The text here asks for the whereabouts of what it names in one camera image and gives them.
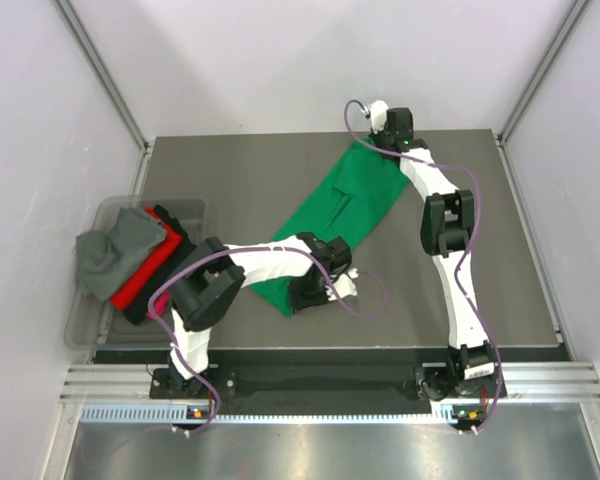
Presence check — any green t shirt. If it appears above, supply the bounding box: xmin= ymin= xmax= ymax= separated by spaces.
xmin=249 ymin=139 xmax=411 ymax=318

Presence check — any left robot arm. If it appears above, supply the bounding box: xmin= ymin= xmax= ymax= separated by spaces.
xmin=147 ymin=232 xmax=359 ymax=398

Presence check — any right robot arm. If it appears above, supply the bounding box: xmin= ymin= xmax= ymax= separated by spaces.
xmin=365 ymin=100 xmax=498 ymax=401

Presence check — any pink t shirt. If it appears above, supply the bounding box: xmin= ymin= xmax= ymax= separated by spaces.
xmin=154 ymin=291 xmax=170 ymax=317

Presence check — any red t shirt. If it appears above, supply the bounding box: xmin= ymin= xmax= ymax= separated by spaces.
xmin=110 ymin=205 xmax=182 ymax=311

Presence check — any grey t shirt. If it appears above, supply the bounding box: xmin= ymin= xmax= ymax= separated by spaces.
xmin=75 ymin=208 xmax=167 ymax=301

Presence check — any clear plastic bin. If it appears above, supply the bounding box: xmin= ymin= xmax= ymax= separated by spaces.
xmin=64 ymin=194 xmax=213 ymax=350

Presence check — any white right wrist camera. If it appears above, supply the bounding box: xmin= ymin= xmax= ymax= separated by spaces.
xmin=362 ymin=100 xmax=389 ymax=134

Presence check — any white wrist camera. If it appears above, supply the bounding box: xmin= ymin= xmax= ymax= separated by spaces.
xmin=362 ymin=100 xmax=389 ymax=134
xmin=325 ymin=268 xmax=360 ymax=302

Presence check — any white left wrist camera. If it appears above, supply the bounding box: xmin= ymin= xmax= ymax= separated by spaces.
xmin=325 ymin=268 xmax=360 ymax=302

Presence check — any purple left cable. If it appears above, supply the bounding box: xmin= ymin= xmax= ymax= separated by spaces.
xmin=79 ymin=247 xmax=390 ymax=461

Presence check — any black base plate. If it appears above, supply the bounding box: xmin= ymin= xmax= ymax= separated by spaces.
xmin=148 ymin=363 xmax=506 ymax=401

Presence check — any grey slotted cable duct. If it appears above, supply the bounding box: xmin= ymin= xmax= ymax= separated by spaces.
xmin=80 ymin=403 xmax=460 ymax=426

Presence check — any right aluminium corner post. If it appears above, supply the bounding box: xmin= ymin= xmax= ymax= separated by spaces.
xmin=496 ymin=0 xmax=592 ymax=147

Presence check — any aluminium corner post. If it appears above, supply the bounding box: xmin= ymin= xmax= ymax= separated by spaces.
xmin=49 ymin=0 xmax=152 ymax=153
xmin=496 ymin=0 xmax=592 ymax=147

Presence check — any aluminium frame rail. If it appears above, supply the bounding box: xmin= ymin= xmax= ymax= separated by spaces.
xmin=60 ymin=362 xmax=600 ymax=403

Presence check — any left aluminium corner post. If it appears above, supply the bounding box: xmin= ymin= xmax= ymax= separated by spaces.
xmin=49 ymin=0 xmax=152 ymax=153

